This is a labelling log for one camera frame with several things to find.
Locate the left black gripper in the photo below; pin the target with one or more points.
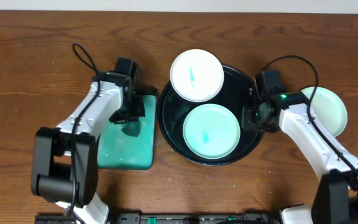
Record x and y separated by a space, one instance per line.
132 112

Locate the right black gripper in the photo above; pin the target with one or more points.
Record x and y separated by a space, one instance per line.
247 122

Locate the dark green sponge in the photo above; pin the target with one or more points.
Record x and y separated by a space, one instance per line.
131 128

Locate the light green plate front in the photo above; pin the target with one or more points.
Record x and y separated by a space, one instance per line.
211 131

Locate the light green plate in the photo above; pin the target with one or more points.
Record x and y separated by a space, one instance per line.
211 131
330 110

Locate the white plate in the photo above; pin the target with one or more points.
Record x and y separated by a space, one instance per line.
197 75

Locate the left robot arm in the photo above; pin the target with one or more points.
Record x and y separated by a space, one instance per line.
65 167

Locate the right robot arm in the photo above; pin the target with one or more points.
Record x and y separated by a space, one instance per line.
336 199

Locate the black round tray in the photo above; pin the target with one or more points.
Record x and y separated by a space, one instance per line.
234 95

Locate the green rectangular soapy tray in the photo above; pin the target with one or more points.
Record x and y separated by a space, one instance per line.
120 151

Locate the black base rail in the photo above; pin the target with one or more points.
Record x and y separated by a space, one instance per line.
249 216

